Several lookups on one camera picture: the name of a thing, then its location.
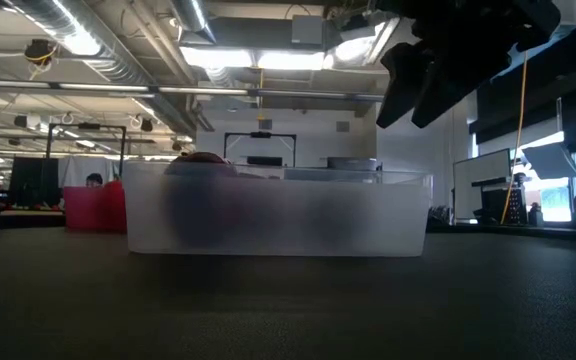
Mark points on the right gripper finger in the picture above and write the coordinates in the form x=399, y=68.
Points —
x=448, y=92
x=403, y=80

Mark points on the black gantry frame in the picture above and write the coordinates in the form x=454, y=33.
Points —
x=260, y=135

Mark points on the pink plastic basket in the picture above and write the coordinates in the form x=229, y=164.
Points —
x=88, y=210

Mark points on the clear frosted plastic basket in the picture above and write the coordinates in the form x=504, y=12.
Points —
x=278, y=220

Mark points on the dark bottle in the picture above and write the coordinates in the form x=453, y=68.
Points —
x=535, y=215

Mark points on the white board panel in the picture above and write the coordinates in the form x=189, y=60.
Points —
x=480, y=172

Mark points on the grey ceiling box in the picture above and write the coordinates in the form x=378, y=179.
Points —
x=308, y=30

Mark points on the large rectangular metal duct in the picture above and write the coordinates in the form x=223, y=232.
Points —
x=570, y=15

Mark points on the black mesh box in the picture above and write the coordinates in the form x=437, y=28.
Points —
x=510, y=205

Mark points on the grey horizontal ceiling pipe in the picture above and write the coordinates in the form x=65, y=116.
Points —
x=268, y=92

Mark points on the grey tilted panel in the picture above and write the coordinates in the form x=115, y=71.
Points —
x=550, y=160

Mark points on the bright ceiling light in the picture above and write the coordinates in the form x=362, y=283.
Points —
x=248, y=57

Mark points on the person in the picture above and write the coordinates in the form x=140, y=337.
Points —
x=94, y=179

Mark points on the grey round pot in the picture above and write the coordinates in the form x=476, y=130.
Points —
x=353, y=163

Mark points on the black monitor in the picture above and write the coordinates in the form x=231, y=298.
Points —
x=33, y=180

